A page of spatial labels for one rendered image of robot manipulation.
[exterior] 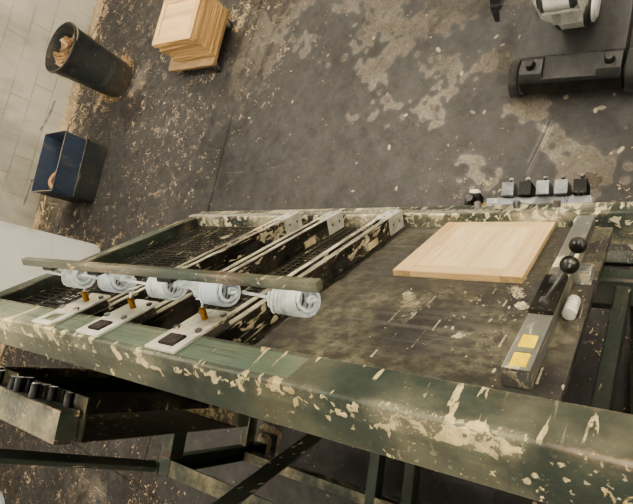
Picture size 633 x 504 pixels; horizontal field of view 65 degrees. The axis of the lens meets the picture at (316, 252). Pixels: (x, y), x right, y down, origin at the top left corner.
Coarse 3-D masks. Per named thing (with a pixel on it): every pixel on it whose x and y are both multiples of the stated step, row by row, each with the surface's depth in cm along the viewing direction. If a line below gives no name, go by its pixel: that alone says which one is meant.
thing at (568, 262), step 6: (564, 258) 103; (570, 258) 102; (576, 258) 102; (564, 264) 102; (570, 264) 101; (576, 264) 101; (564, 270) 102; (570, 270) 102; (576, 270) 102; (558, 276) 105; (564, 276) 104; (558, 282) 105; (552, 288) 106; (546, 294) 108; (540, 300) 108; (546, 300) 108
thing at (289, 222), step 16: (272, 224) 212; (288, 224) 220; (240, 240) 196; (256, 240) 203; (272, 240) 211; (208, 256) 183; (224, 256) 189; (240, 256) 196; (64, 272) 142; (80, 272) 145; (144, 288) 160; (80, 304) 145; (96, 304) 144; (112, 304) 151; (32, 320) 139; (48, 320) 137
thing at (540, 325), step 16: (576, 224) 155; (592, 224) 155; (560, 256) 133; (576, 256) 132; (560, 304) 111; (528, 320) 105; (544, 320) 103; (544, 336) 98; (512, 352) 94; (528, 352) 93; (544, 352) 98; (512, 368) 90; (528, 368) 89; (512, 384) 91; (528, 384) 89
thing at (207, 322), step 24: (384, 216) 192; (360, 240) 171; (384, 240) 186; (312, 264) 155; (336, 264) 159; (216, 312) 121; (240, 312) 129; (264, 312) 131; (192, 336) 110; (216, 336) 118; (240, 336) 124
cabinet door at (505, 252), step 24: (432, 240) 171; (456, 240) 168; (480, 240) 164; (504, 240) 160; (528, 240) 155; (408, 264) 154; (432, 264) 151; (456, 264) 148; (480, 264) 144; (504, 264) 141; (528, 264) 138
